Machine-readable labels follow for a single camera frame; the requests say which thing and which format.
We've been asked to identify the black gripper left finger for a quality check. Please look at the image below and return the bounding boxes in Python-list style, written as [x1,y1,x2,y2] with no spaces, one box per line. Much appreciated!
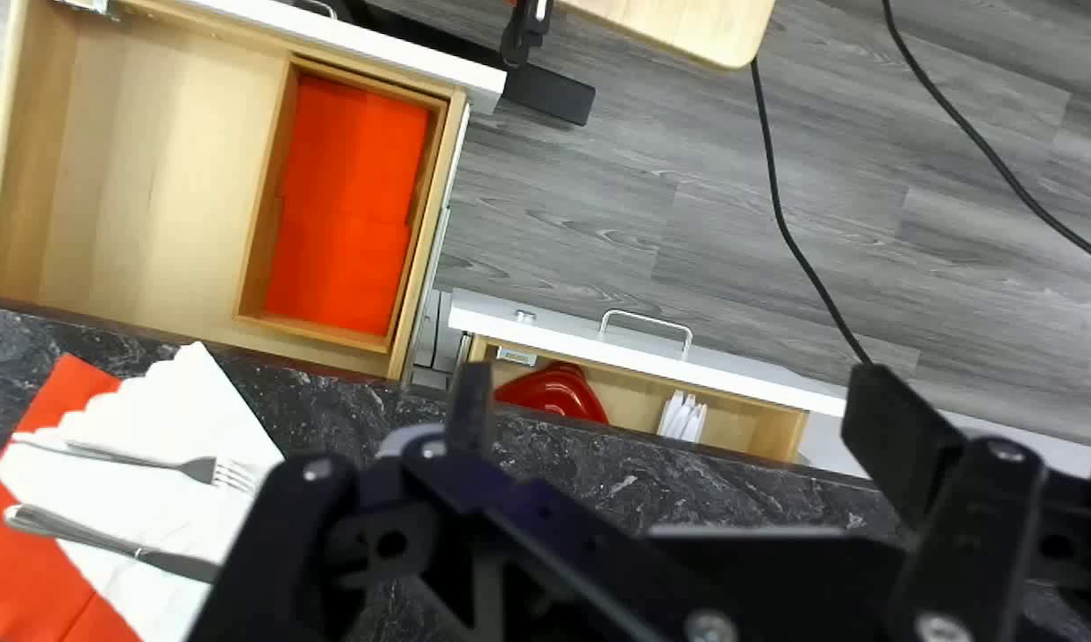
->
[189,361,737,642]

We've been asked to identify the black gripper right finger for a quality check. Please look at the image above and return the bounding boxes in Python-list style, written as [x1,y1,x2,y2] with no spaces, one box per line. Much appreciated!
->
[839,365,1053,642]

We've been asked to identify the silver fork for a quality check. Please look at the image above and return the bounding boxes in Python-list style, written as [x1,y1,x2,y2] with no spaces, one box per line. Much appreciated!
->
[9,429,268,499]

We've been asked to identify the silver knife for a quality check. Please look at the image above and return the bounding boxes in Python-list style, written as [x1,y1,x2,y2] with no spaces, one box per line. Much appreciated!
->
[0,499,224,588]

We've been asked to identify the red item in small drawer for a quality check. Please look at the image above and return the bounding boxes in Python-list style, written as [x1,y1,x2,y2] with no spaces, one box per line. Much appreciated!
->
[491,361,612,429]

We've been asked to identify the white item in small drawer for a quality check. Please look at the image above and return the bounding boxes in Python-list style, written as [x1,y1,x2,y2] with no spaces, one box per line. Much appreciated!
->
[658,387,715,441]

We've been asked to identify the wooden box red lining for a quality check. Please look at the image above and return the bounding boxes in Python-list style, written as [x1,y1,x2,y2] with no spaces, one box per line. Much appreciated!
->
[236,48,471,361]

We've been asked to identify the small wooden drawer white front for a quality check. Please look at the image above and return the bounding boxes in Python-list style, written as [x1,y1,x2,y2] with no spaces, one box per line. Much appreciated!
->
[446,294,853,472]

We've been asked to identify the large wooden drawer white front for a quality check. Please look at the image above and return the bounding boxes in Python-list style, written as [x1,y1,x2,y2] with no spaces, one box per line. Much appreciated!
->
[0,0,509,385]

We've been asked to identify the white paper napkin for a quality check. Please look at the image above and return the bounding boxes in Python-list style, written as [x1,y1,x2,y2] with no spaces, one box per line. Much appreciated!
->
[0,338,289,642]

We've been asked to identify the red paper napkin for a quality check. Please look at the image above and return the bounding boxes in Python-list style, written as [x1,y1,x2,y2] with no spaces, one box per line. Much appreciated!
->
[0,354,145,642]

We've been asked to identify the black stand foot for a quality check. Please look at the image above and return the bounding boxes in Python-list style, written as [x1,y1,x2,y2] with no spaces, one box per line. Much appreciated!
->
[500,0,598,127]

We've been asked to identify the light wooden board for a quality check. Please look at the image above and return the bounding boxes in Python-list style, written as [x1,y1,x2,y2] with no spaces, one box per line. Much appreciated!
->
[559,0,782,72]

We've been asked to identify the thin black floor cable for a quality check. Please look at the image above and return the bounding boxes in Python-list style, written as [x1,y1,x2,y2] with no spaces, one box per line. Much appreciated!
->
[880,0,1091,278]
[746,52,876,367]

